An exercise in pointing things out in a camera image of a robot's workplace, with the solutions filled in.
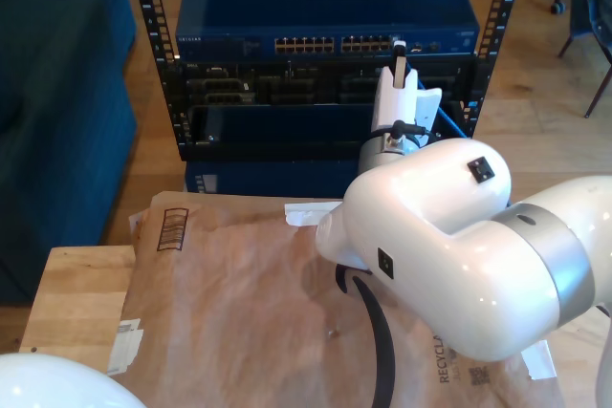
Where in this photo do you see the brown paper mailer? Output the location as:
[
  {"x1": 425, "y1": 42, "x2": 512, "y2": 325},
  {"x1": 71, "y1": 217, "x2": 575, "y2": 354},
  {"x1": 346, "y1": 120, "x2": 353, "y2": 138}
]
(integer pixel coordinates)
[{"x1": 98, "y1": 190, "x2": 568, "y2": 408}]

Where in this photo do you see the blue network cable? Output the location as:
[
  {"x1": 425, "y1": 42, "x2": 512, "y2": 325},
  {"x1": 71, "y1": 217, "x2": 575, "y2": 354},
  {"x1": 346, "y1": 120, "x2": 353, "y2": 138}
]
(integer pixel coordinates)
[{"x1": 389, "y1": 33, "x2": 469, "y2": 140}]

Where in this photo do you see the dark metal chair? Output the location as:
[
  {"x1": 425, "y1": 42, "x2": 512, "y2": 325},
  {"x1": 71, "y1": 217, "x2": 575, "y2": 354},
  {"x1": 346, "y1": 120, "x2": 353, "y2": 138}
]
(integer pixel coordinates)
[{"x1": 557, "y1": 0, "x2": 612, "y2": 119}]

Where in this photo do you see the black rack server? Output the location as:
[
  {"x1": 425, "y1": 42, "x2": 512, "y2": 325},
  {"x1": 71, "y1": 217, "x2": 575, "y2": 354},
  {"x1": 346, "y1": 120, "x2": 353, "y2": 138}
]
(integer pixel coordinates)
[{"x1": 181, "y1": 59, "x2": 473, "y2": 106}]

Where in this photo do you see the blue sofa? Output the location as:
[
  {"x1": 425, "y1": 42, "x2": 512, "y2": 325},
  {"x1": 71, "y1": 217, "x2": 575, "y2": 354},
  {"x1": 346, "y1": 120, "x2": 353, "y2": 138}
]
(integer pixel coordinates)
[{"x1": 0, "y1": 0, "x2": 140, "y2": 307}]

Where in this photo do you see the blue-grey jacket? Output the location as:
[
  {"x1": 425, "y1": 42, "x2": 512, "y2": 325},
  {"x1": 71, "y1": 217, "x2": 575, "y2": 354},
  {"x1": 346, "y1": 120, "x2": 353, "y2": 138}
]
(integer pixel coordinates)
[{"x1": 571, "y1": 0, "x2": 612, "y2": 60}]

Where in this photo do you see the black rack frame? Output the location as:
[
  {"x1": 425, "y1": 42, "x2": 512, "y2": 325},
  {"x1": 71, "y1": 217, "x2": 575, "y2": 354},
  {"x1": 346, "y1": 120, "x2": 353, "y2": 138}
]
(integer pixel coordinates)
[{"x1": 126, "y1": 0, "x2": 527, "y2": 163}]

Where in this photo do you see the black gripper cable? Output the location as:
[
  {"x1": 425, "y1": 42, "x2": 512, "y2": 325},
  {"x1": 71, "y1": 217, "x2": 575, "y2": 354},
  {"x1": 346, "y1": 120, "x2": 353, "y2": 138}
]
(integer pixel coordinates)
[{"x1": 370, "y1": 118, "x2": 437, "y2": 142}]

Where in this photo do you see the blue device under rack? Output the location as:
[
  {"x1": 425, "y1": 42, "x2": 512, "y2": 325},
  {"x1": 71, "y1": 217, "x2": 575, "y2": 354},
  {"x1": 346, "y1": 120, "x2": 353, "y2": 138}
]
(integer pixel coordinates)
[{"x1": 184, "y1": 159, "x2": 367, "y2": 199}]

